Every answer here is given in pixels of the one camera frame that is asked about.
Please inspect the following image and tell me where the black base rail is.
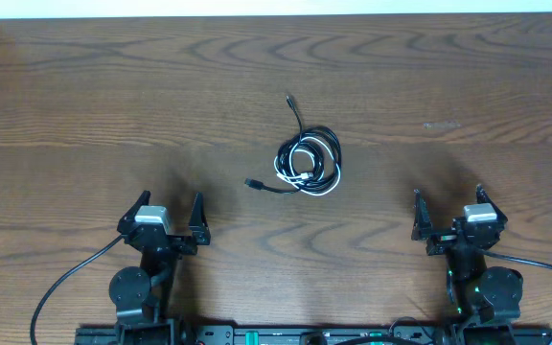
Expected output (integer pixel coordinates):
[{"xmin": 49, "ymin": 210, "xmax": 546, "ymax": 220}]
[{"xmin": 74, "ymin": 323, "xmax": 552, "ymax": 345}]

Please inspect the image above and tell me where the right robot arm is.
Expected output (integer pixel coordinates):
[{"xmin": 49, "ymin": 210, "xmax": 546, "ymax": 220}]
[{"xmin": 411, "ymin": 185, "xmax": 523, "ymax": 344}]

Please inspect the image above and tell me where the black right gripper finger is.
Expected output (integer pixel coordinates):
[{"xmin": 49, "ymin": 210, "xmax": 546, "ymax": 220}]
[
  {"xmin": 475, "ymin": 184, "xmax": 508, "ymax": 223},
  {"xmin": 411, "ymin": 190, "xmax": 432, "ymax": 241}
]

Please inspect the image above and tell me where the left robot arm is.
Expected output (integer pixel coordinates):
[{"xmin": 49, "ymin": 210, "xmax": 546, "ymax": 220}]
[{"xmin": 108, "ymin": 191, "xmax": 211, "ymax": 344}]

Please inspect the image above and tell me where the black USB cable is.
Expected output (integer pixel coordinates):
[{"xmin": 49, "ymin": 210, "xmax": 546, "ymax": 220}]
[{"xmin": 243, "ymin": 94, "xmax": 343, "ymax": 196}]

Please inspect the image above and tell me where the black left camera cable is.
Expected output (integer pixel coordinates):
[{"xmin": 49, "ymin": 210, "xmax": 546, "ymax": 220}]
[{"xmin": 29, "ymin": 234, "xmax": 126, "ymax": 345}]

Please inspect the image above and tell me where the white USB cable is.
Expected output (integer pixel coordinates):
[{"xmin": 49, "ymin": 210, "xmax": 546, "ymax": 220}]
[{"xmin": 273, "ymin": 136, "xmax": 342, "ymax": 197}]

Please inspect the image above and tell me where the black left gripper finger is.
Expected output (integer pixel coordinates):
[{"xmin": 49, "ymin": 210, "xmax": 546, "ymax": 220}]
[
  {"xmin": 189, "ymin": 193, "xmax": 211, "ymax": 245},
  {"xmin": 117, "ymin": 190, "xmax": 150, "ymax": 235}
]

